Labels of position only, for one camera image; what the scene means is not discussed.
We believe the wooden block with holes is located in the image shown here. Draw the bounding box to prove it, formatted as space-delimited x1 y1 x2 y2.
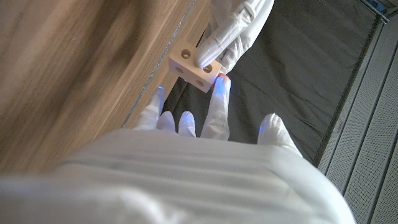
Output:
168 39 223 94

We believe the black backdrop curtain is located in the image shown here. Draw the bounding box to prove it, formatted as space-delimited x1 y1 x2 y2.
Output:
161 0 382 164

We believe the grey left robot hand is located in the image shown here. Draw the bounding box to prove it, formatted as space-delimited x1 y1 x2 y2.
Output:
195 0 275 75

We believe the grey perforated panel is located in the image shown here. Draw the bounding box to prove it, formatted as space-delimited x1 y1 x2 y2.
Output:
369 133 398 224
343 46 398 223
317 21 398 184

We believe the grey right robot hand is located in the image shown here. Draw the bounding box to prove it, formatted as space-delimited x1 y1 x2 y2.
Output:
0 75 357 224

